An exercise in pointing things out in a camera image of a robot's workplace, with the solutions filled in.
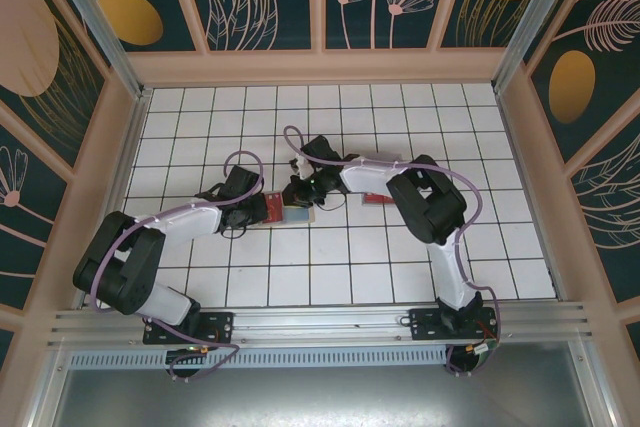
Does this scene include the aluminium mounting rail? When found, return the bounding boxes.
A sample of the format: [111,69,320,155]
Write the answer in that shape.
[47,300,595,349]

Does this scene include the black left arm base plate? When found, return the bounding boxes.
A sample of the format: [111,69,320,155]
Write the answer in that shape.
[143,311,236,346]

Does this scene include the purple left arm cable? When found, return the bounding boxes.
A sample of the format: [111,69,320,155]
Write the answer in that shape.
[92,149,267,384]

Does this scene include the aluminium frame post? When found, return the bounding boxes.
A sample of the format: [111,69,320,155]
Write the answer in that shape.
[39,0,154,104]
[492,0,589,96]

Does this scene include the grey slotted cable duct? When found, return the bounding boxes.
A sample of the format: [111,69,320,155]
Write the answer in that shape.
[66,344,450,369]

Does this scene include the tan card holder blue pocket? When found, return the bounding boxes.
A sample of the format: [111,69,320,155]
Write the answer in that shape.
[258,190,318,229]

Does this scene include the green circuit board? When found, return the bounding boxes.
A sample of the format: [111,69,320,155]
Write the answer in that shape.
[469,339,503,359]

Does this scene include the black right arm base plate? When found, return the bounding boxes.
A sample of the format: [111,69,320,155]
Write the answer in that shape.
[408,304,501,343]

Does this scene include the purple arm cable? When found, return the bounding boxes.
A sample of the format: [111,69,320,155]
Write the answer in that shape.
[282,125,503,379]
[92,149,267,384]

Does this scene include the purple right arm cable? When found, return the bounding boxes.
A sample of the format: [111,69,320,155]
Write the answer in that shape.
[282,125,503,379]

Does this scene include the grey metal sheet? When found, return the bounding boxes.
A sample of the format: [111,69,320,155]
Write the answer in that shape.
[47,341,609,427]

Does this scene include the red card with gold chip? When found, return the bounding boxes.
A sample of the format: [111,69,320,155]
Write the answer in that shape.
[263,191,286,225]

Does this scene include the aluminium table side rail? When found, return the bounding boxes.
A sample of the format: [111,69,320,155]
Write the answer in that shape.
[74,88,154,309]
[493,88,569,301]

